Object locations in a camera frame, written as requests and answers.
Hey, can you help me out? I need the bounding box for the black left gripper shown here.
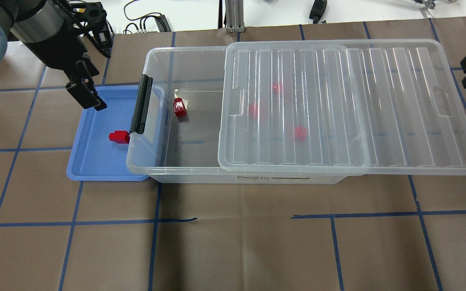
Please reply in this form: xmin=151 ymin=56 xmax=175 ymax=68
xmin=26 ymin=0 xmax=114 ymax=111

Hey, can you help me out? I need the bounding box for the red block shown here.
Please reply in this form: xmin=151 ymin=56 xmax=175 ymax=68
xmin=108 ymin=130 xmax=131 ymax=144
xmin=173 ymin=97 xmax=187 ymax=118
xmin=293 ymin=127 xmax=308 ymax=142
xmin=271 ymin=82 xmax=284 ymax=95
xmin=247 ymin=102 xmax=259 ymax=120

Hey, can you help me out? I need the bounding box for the clear ribbed box lid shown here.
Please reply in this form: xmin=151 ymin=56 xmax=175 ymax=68
xmin=218 ymin=39 xmax=466 ymax=177

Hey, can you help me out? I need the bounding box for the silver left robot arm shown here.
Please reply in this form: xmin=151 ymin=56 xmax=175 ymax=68
xmin=0 ymin=0 xmax=113 ymax=111

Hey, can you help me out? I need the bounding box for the red block in box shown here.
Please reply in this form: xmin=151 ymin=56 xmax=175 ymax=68
xmin=173 ymin=97 xmax=187 ymax=118

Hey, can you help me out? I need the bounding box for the clear plastic storage box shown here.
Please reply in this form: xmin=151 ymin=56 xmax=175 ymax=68
xmin=126 ymin=46 xmax=343 ymax=185

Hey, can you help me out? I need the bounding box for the blue plastic tray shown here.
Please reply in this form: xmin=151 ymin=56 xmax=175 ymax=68
xmin=66 ymin=85 xmax=148 ymax=181

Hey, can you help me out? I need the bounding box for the black power adapter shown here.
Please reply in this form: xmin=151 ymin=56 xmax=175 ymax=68
xmin=309 ymin=0 xmax=327 ymax=24

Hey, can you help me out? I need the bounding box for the red block under lid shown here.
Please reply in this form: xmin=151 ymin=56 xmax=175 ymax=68
xmin=247 ymin=102 xmax=259 ymax=120
xmin=293 ymin=127 xmax=308 ymax=142
xmin=271 ymin=82 xmax=284 ymax=95

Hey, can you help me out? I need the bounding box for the black box latch handle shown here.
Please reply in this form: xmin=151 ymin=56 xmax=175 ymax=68
xmin=129 ymin=74 xmax=153 ymax=134

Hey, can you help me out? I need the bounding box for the aluminium frame post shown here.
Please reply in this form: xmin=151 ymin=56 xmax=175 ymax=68
xmin=224 ymin=0 xmax=246 ymax=33

